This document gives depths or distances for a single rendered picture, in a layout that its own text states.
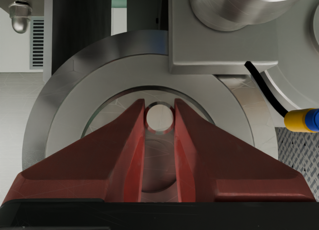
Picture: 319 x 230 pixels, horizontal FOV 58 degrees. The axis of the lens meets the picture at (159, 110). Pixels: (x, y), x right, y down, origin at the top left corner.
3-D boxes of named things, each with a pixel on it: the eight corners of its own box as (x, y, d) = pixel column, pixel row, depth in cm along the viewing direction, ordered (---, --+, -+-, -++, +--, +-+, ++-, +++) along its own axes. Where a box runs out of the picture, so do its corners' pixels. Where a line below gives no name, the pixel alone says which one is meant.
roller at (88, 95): (252, 51, 16) (260, 263, 15) (191, 96, 42) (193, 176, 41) (43, 54, 16) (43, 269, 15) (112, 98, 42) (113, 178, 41)
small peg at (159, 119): (176, 135, 12) (142, 134, 12) (172, 133, 15) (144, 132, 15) (177, 101, 12) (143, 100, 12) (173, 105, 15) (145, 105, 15)
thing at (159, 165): (61, 220, 14) (92, 73, 15) (72, 208, 16) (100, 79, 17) (209, 249, 14) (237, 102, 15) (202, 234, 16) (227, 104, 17)
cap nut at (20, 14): (26, 3, 47) (26, 30, 47) (35, 12, 51) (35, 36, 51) (4, 3, 47) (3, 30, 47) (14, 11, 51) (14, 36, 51)
